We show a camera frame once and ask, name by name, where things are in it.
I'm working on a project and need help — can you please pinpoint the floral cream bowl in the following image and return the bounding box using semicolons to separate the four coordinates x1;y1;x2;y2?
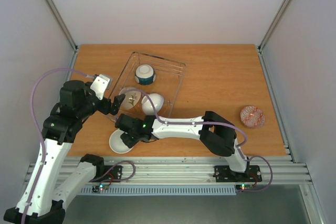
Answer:
119;87;141;110

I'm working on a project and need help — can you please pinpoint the teal and white bowl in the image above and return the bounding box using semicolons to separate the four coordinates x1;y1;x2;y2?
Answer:
134;65;156;86

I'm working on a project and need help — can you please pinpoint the chrome wire dish rack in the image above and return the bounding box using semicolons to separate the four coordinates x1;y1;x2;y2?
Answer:
109;51;186;118

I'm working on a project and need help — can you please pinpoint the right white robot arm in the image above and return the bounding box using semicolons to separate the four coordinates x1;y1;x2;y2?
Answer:
115;111;250;180

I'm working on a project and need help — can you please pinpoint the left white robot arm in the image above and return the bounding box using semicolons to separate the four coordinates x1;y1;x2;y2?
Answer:
4;76;125;223

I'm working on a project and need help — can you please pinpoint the red patterned small dish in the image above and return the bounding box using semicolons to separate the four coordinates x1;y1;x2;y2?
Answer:
240;105;265;129

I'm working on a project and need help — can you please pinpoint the left controller board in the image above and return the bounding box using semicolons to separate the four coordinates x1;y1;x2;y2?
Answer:
91;184;109;194

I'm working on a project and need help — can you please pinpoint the controller board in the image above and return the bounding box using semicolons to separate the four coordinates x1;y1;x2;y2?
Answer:
235;184;256;191
91;184;109;194

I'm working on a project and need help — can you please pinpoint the right controller board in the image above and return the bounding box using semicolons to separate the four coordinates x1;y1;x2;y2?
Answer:
235;184;256;191

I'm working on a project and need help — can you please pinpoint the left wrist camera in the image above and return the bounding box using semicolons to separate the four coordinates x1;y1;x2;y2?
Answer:
90;74;113;100

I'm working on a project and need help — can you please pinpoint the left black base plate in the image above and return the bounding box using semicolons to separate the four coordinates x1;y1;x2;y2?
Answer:
90;165;123;183

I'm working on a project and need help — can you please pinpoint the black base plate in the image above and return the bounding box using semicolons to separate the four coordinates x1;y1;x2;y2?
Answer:
90;165;123;183
213;165;262;183

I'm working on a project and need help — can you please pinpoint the grey slotted cable duct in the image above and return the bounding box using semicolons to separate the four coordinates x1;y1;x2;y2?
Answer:
78;185;236;197

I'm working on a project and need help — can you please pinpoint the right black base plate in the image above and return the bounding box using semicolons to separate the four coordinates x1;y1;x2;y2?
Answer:
213;165;262;183

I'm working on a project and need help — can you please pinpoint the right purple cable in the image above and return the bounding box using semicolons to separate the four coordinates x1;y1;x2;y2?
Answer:
125;91;274;193

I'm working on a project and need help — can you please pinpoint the aluminium mounting rail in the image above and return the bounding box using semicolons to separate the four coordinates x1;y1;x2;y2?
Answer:
25;155;313;186

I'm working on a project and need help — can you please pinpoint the left aluminium frame post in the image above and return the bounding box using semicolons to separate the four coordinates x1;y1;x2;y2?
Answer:
45;0;78;52

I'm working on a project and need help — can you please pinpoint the aluminium frame post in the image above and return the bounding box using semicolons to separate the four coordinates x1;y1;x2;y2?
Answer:
257;0;308;53
45;0;78;52

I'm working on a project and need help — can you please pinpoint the right aluminium frame post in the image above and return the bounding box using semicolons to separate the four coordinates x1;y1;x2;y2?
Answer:
257;0;308;53

